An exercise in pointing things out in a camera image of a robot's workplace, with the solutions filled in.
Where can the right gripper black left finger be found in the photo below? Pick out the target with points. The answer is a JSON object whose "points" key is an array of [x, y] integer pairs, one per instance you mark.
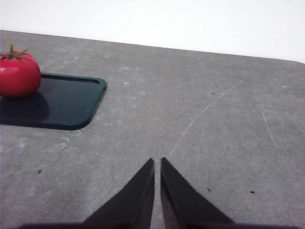
{"points": [[133, 205]]}

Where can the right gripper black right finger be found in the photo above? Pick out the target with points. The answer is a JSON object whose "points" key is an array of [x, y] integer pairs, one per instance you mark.
{"points": [[183, 205]]}

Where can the red tomato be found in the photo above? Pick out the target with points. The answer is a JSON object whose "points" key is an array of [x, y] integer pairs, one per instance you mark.
{"points": [[19, 76]]}

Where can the black rectangular tray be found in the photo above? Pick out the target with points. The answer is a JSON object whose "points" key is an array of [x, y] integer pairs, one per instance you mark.
{"points": [[71, 102]]}

